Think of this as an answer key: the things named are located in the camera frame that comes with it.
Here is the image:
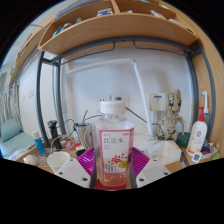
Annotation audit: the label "wooden shelf unit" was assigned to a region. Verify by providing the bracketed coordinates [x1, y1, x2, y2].
[38, 0, 199, 56]

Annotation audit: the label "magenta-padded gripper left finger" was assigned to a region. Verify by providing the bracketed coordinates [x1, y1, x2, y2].
[54, 147, 98, 189]

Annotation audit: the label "white red-pump lotion bottle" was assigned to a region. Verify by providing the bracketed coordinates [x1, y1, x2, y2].
[185, 106, 208, 158]

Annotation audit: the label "small white thermometer display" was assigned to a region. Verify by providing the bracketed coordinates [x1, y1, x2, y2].
[191, 151, 203, 164]

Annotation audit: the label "white wall switch box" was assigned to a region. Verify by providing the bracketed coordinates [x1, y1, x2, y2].
[148, 92, 167, 112]

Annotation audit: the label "grey metal desk frame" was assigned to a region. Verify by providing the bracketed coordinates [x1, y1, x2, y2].
[34, 34, 216, 148]

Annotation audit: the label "black power cable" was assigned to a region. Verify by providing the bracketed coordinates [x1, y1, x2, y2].
[125, 106, 148, 124]

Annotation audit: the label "white round headphones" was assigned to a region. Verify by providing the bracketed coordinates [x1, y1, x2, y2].
[22, 154, 39, 166]

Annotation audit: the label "small blue box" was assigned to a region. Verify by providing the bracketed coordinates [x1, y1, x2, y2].
[201, 139, 213, 155]

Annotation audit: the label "white paper cup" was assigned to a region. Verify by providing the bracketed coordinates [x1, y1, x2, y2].
[46, 150, 72, 174]

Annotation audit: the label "wooden wardrobe side panel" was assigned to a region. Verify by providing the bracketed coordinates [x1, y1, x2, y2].
[186, 0, 224, 158]

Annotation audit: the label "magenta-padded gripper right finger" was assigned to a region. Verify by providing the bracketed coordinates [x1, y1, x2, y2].
[128, 147, 172, 189]

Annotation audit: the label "clear pink-label drink bottle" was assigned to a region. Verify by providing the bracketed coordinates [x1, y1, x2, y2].
[91, 99, 136, 188]

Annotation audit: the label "red white packet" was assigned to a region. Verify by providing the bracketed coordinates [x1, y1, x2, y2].
[63, 138, 83, 152]

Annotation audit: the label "steel tumbler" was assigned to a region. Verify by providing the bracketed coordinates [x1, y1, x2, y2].
[73, 122, 93, 149]

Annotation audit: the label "flat round red coaster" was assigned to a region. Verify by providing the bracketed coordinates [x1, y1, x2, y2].
[95, 182, 132, 192]

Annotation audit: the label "black electric shaver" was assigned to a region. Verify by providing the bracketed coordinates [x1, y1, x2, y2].
[47, 119, 64, 150]

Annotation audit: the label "green wipes pack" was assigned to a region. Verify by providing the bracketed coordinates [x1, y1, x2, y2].
[211, 151, 222, 161]

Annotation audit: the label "teal bed bedding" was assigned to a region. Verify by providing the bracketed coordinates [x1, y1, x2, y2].
[0, 118, 36, 159]

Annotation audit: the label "blue white-capped tube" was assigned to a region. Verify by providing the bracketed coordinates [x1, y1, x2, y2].
[31, 130, 48, 157]

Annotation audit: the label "white wall outlet with plug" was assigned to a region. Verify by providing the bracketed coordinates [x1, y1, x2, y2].
[111, 94, 129, 103]

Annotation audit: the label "small black charger block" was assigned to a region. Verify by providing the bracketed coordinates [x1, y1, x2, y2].
[75, 148, 87, 158]

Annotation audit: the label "tree creature figurine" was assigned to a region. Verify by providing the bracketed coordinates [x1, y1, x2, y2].
[158, 88, 186, 142]

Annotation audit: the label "white wall conduit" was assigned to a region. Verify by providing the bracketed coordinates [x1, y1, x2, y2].
[66, 58, 153, 135]

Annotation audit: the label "dark green round jar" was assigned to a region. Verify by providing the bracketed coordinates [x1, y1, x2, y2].
[175, 132, 192, 149]

